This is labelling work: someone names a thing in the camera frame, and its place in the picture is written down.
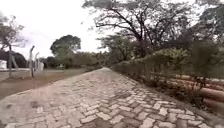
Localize red brick paved path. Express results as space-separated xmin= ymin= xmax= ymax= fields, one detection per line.
xmin=0 ymin=67 xmax=224 ymax=128

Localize round-crowned tree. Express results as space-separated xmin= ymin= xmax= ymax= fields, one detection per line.
xmin=49 ymin=34 xmax=82 ymax=69

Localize wood of trees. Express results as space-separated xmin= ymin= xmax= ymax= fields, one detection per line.
xmin=81 ymin=0 xmax=224 ymax=64

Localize hedge along path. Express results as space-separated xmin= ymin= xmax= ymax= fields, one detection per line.
xmin=109 ymin=41 xmax=224 ymax=116

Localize row of fence posts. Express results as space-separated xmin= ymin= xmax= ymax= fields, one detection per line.
xmin=6 ymin=44 xmax=45 ymax=79

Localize bare dirt ground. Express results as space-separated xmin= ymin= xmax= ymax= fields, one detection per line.
xmin=0 ymin=67 xmax=98 ymax=100

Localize bare thin tree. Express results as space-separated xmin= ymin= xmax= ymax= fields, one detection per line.
xmin=0 ymin=14 xmax=28 ymax=73

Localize white low building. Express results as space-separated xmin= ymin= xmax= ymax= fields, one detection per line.
xmin=0 ymin=59 xmax=8 ymax=70

